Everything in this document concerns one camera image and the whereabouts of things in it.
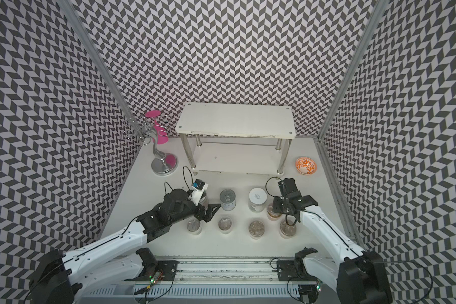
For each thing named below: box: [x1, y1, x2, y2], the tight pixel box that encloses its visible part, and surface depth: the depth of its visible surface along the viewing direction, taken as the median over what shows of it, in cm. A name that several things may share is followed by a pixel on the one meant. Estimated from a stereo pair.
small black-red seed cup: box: [217, 215, 233, 235], surface depth 81 cm
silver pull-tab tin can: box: [219, 188, 237, 211], surface depth 86 cm
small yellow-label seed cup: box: [186, 215, 203, 235], surface depth 80 cm
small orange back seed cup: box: [248, 219, 266, 240], surface depth 80 cm
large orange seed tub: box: [266, 202, 282, 222], surface depth 85 cm
